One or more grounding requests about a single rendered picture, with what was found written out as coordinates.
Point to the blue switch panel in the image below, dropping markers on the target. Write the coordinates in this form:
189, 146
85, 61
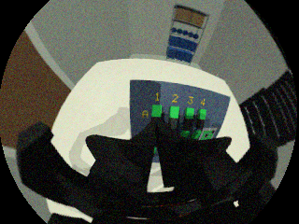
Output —
191, 111

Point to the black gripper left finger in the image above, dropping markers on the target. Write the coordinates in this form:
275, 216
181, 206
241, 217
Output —
137, 151

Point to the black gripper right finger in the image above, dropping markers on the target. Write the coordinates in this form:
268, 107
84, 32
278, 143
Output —
177, 152

